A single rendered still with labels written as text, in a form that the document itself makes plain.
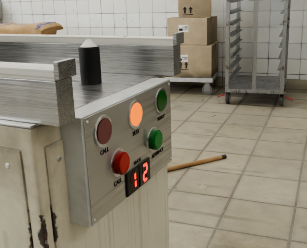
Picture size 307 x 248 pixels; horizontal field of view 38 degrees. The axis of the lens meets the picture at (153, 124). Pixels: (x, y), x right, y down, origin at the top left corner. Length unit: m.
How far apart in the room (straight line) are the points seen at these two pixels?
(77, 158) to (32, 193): 0.06
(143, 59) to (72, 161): 0.27
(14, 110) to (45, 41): 0.35
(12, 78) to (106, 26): 4.52
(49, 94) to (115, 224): 0.27
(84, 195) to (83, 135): 0.07
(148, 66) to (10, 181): 0.31
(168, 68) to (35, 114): 0.29
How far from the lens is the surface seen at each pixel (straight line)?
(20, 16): 5.60
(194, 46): 4.18
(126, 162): 0.58
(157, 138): 0.65
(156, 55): 0.72
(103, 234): 0.64
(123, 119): 0.58
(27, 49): 0.87
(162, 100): 0.67
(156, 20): 4.76
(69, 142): 0.52
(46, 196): 0.52
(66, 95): 0.47
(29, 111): 0.49
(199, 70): 4.19
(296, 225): 2.02
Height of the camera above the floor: 0.97
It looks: 17 degrees down
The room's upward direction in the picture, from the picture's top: 2 degrees counter-clockwise
